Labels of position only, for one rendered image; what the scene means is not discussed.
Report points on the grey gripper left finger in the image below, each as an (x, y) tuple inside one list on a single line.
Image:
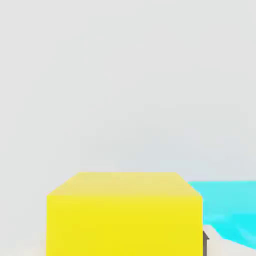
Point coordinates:
[(30, 247)]

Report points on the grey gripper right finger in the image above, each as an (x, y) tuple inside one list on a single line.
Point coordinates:
[(220, 247)]

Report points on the small yellow cube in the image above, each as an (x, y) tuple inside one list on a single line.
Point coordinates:
[(124, 220)]

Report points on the large cyan box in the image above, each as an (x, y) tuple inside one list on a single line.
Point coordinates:
[(230, 204)]

